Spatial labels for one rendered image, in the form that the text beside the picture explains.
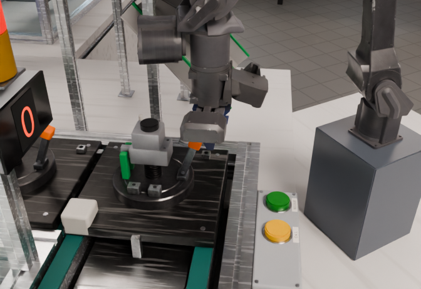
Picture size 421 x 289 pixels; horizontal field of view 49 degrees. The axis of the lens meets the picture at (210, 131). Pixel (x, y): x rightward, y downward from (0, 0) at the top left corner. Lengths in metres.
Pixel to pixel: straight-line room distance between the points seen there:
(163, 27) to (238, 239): 0.34
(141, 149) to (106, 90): 0.65
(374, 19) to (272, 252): 0.37
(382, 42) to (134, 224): 0.46
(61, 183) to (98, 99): 0.52
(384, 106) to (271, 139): 0.45
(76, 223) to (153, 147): 0.17
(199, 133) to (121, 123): 0.60
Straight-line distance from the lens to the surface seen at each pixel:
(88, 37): 1.80
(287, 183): 1.01
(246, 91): 0.68
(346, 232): 0.86
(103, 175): 0.86
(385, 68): 0.73
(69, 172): 0.88
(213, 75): 0.67
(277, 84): 1.41
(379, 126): 0.79
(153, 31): 0.65
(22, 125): 0.57
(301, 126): 1.21
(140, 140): 0.75
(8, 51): 0.55
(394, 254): 0.91
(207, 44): 0.65
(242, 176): 0.85
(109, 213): 0.78
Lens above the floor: 1.48
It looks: 32 degrees down
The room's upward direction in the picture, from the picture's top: straight up
